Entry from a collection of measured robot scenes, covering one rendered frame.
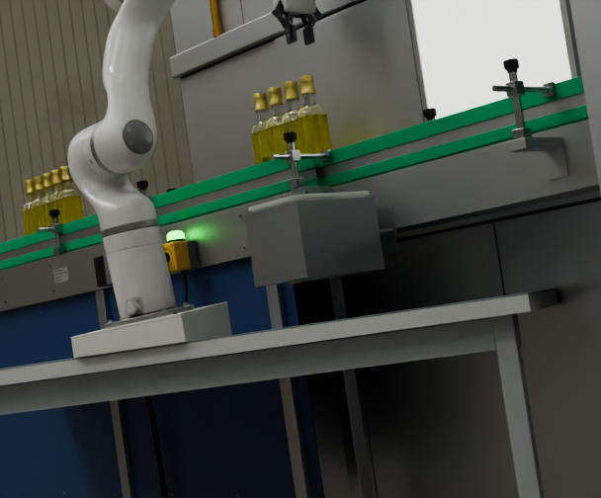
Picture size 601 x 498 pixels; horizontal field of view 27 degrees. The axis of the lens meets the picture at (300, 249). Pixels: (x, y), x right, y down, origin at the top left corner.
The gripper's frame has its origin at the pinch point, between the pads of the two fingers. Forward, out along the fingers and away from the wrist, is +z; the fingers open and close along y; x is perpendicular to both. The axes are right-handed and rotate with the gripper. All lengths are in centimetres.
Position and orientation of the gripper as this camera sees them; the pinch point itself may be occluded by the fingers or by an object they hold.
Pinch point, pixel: (300, 36)
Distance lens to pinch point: 299.4
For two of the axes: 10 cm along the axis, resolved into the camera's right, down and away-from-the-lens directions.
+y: -7.6, 0.7, -6.4
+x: 6.3, -1.4, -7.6
